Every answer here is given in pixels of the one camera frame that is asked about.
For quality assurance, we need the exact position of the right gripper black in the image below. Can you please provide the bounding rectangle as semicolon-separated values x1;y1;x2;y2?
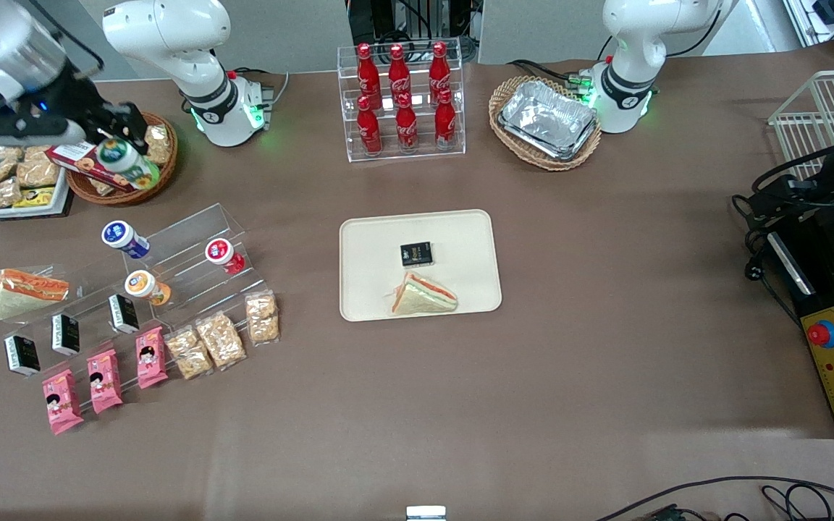
0;69;149;148

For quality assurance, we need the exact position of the green lid yogurt cup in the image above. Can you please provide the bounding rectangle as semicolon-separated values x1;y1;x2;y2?
95;137;162;191

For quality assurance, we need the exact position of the white rectangular snack tray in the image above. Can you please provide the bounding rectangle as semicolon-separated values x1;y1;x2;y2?
0;145;75;220

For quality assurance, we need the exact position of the blue gum bottle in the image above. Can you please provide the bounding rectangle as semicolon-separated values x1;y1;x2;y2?
101;220;151;260

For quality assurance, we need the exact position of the orange gum bottle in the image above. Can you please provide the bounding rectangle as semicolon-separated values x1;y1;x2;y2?
125;270;172;307

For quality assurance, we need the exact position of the red gum bottle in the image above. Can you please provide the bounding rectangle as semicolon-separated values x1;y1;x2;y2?
205;237;246;276

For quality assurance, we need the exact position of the beige plastic tray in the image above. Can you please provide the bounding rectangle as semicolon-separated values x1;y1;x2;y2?
339;209;502;322

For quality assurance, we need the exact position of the aluminium foil tray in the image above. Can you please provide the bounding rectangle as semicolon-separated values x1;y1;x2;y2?
498;80;599;154

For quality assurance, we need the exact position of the red cookie box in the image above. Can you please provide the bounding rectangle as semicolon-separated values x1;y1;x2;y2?
46;141;137;193

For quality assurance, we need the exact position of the round wicker basket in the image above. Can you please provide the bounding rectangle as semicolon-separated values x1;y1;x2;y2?
66;111;179;207

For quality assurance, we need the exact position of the yellow snack pack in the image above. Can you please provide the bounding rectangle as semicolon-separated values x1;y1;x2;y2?
12;187;56;210

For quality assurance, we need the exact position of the clear acrylic stepped stand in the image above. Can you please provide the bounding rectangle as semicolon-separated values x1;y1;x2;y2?
0;203;267;395

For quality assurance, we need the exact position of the wrapped triangle sandwich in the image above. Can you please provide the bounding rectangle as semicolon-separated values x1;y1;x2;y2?
390;271;459;316
0;268;70;321

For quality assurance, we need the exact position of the pink snack pack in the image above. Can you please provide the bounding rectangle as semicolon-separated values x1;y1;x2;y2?
135;326;169;390
86;349;125;415
42;369;85;436

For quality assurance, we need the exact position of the red cola bottle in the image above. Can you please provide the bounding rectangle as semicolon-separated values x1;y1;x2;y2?
388;43;413;106
433;88;458;150
395;93;420;153
356;96;384;156
356;43;382;109
428;41;455;102

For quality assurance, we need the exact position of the clear acrylic bottle rack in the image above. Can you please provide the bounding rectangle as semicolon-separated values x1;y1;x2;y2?
337;38;467;164

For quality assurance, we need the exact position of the black equipment rack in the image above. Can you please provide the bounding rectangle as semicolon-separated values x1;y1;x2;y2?
348;0;480;63

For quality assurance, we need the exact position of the oval wicker basket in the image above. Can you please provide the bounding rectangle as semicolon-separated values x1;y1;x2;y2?
488;75;602;172

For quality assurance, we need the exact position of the brown table cover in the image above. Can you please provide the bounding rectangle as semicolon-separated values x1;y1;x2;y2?
0;40;834;521

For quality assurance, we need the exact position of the silver metal bar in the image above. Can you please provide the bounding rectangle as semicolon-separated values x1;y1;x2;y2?
767;231;817;295

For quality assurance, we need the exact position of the black machine with yellow panel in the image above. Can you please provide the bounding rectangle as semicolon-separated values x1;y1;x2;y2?
764;210;834;439

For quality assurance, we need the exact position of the thin grey cable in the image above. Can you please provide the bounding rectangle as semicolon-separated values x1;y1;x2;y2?
243;69;292;109

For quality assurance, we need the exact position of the black arm base cable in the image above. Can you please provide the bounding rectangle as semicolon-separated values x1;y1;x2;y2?
507;58;610;95

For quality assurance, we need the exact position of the black power cable with plug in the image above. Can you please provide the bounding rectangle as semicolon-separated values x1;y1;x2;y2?
731;194;803;328

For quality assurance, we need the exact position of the black cable bundle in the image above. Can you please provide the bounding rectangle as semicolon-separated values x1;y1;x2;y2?
732;130;834;243

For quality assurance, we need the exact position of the long black cable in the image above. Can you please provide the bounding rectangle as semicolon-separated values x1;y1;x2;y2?
594;475;834;521

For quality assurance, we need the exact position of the white wire basket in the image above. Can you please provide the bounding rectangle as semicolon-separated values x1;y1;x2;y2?
767;69;834;182

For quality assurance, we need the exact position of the looped black cable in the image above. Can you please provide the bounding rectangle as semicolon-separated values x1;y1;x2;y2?
760;483;834;521

